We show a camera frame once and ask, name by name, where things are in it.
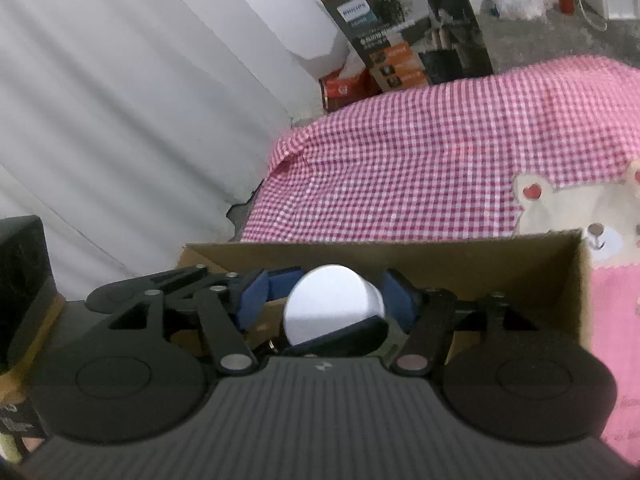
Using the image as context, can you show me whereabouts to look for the white cap medicine bottle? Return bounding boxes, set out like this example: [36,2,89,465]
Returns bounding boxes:
[283,264,385,346]

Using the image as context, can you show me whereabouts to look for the brown cardboard box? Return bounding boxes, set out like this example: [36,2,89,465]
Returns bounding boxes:
[177,231,592,349]

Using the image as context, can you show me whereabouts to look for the pink checkered tablecloth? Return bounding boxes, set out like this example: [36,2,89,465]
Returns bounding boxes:
[242,56,639,462]

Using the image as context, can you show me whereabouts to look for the white bed sheet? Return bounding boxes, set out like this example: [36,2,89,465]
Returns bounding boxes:
[1,0,348,300]

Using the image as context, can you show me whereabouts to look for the red carton box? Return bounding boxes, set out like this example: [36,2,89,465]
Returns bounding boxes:
[319,70,382,114]

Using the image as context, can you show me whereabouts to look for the orange Philips appliance box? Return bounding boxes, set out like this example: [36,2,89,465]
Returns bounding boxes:
[320,0,494,92]

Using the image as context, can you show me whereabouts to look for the white plastic bags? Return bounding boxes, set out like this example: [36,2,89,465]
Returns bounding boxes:
[480,0,547,21]

